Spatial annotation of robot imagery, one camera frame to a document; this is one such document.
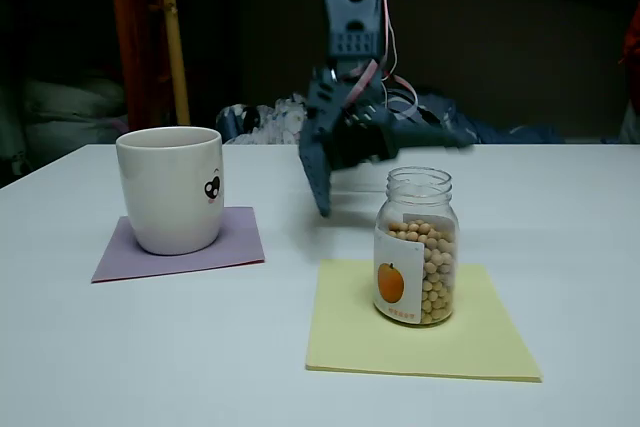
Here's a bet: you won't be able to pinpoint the glass jar of soybeans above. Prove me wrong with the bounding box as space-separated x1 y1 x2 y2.
373 166 459 329

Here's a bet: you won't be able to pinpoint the black cables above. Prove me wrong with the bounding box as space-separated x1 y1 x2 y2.
389 89 454 128

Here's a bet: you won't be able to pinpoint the yellow paper square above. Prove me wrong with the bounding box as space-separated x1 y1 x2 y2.
305 259 544 383

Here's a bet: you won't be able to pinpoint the grey pillow bundle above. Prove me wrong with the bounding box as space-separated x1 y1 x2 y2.
0 66 129 186

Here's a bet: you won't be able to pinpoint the purple paper square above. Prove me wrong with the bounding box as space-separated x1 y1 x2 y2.
90 206 266 284

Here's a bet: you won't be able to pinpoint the red white servo wires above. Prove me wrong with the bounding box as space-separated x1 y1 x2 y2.
344 0 420 116

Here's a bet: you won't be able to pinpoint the bamboo pole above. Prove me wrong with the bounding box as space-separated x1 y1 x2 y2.
157 0 192 127

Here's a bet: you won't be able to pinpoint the person in orange shirt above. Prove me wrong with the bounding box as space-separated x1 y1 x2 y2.
618 1 640 144

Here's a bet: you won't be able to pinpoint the feather patterned blue blanket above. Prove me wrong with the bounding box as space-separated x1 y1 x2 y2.
215 91 566 146

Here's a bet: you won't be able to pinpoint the orange wooden post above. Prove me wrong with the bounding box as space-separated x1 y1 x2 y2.
106 0 174 131

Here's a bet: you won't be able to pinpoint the white mug with face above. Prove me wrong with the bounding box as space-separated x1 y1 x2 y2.
115 126 226 256

